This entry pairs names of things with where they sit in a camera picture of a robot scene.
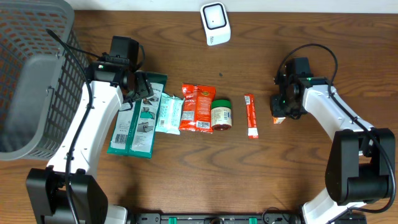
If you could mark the pale green wipes pack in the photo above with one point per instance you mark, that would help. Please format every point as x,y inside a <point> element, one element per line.
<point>170,113</point>

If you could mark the red stick packet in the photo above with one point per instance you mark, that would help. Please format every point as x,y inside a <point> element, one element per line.
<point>251,116</point>

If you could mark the white barcode scanner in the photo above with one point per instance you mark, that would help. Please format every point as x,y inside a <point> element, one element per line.
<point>215,23</point>

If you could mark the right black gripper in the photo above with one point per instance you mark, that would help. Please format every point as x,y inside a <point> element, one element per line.
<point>276,110</point>

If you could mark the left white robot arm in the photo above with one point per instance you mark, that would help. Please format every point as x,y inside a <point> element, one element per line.
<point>66,191</point>

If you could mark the small orange packet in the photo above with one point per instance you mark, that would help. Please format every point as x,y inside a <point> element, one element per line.
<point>278,120</point>

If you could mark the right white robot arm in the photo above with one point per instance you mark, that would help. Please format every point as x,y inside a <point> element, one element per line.
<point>360,173</point>

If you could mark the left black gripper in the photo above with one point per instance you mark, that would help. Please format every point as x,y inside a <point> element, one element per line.
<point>145,89</point>

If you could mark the red snack bag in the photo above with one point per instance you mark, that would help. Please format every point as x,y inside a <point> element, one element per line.
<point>196,114</point>

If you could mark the grey plastic mesh basket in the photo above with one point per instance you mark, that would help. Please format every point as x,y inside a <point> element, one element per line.
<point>40,83</point>

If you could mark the green 3M gloves package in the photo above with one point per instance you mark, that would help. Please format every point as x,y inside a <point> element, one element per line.
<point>134,131</point>

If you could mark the green lid jar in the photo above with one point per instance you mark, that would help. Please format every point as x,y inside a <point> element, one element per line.
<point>221,112</point>

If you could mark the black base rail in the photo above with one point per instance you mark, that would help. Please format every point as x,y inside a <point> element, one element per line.
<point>155,218</point>

